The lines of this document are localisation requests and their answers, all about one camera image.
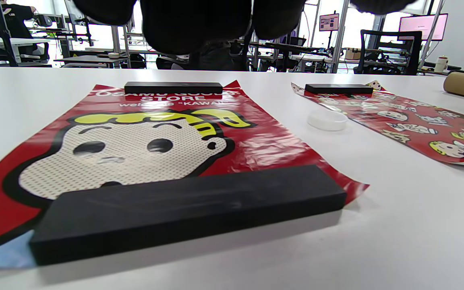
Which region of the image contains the person's left hand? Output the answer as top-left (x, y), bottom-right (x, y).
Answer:
top-left (73, 0), bottom-right (418, 55)

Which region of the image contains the black rectangular weight bar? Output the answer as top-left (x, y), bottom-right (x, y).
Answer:
top-left (29, 164), bottom-right (347, 266)
top-left (304, 83), bottom-right (373, 95)
top-left (124, 82), bottom-right (223, 100)

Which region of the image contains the red cartoon face poster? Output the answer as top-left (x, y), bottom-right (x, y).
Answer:
top-left (0, 80), bottom-right (369, 270)

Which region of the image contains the translucent white tube cap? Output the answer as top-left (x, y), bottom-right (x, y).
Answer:
top-left (307, 110), bottom-right (348, 132)

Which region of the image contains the red patterned poster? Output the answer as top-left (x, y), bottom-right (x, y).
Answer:
top-left (291, 81), bottom-right (464, 170)

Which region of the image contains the small lit monitor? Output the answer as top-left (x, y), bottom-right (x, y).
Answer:
top-left (319, 13), bottom-right (340, 32)

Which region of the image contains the black office chair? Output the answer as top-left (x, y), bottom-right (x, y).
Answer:
top-left (353, 29), bottom-right (423, 75)

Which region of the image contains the pink lit monitor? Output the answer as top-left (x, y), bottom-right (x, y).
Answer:
top-left (398, 13), bottom-right (449, 42)

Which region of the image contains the white mug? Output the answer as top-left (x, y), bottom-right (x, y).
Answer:
top-left (434, 55), bottom-right (449, 73)

